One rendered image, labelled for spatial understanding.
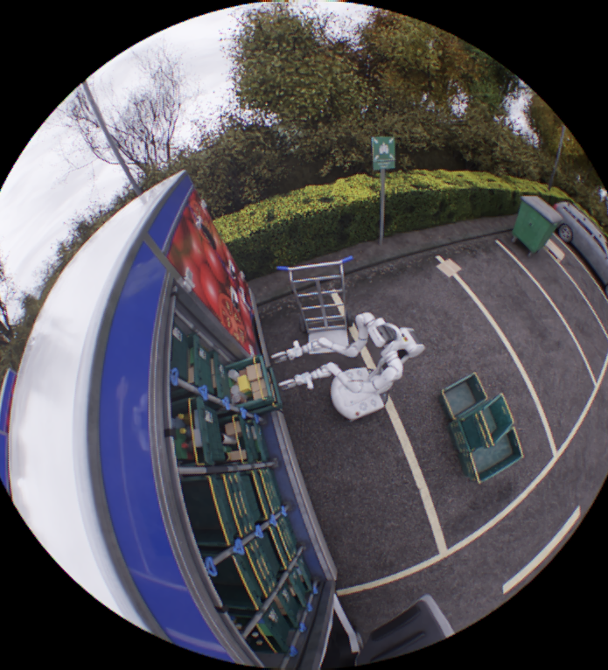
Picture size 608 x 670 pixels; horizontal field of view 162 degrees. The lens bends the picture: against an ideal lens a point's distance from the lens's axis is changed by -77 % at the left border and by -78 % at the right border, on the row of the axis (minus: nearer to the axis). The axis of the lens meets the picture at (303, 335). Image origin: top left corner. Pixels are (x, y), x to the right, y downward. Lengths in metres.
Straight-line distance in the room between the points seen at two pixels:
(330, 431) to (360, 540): 1.49
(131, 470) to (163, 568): 0.29
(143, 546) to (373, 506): 2.49
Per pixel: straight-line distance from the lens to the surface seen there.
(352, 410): 2.36
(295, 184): 5.60
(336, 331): 3.13
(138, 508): 0.68
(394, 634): 3.08
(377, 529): 2.94
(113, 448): 0.65
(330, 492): 2.76
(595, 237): 10.54
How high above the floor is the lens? 2.70
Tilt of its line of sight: 58 degrees down
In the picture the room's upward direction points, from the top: 21 degrees counter-clockwise
